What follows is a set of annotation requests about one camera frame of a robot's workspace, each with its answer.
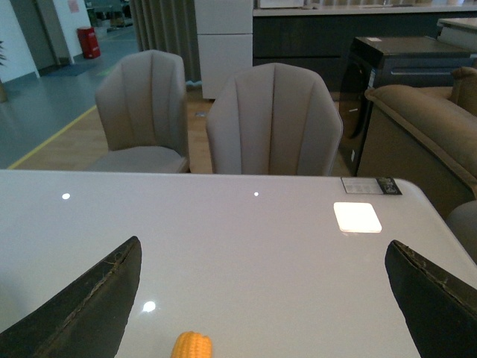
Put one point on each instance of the grey chair at table side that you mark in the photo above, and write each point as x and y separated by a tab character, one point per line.
462	222

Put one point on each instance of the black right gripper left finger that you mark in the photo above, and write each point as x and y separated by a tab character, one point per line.
87	318

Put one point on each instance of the beige upholstered chair left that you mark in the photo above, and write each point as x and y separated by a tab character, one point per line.
142	108

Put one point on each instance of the beige upholstered chair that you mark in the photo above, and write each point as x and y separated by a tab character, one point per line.
142	108
274	119

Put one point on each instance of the red fire extinguisher box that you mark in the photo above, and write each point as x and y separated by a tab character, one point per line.
88	42

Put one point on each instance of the black table label sticker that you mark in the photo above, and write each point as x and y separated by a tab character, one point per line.
375	186

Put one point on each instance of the dark kitchen counter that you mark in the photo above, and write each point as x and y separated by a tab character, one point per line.
319	34

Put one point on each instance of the yellow corn cob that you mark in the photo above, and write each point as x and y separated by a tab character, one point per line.
192	345

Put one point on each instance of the brown sofa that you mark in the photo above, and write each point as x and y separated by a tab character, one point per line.
426	136

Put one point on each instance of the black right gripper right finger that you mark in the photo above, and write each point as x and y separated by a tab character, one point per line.
438	307

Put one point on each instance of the white cabinet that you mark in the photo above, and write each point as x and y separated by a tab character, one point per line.
225	41

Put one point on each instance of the beige upholstered chair right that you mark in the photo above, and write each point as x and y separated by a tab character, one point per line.
274	119

